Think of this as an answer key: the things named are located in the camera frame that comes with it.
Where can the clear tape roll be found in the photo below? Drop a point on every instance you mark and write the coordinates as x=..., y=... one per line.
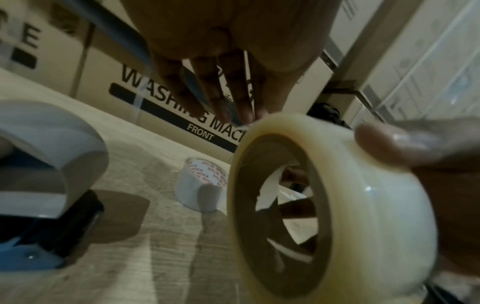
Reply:
x=375, y=207

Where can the person's left hand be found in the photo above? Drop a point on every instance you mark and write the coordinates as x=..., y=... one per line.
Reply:
x=232, y=29

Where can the blue tape dispenser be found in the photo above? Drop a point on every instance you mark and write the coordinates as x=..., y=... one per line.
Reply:
x=45, y=133

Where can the dark metal rack upright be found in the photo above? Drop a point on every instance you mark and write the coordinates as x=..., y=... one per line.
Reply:
x=360, y=44

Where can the person's right hand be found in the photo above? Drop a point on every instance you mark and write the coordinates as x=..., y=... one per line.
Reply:
x=450, y=178

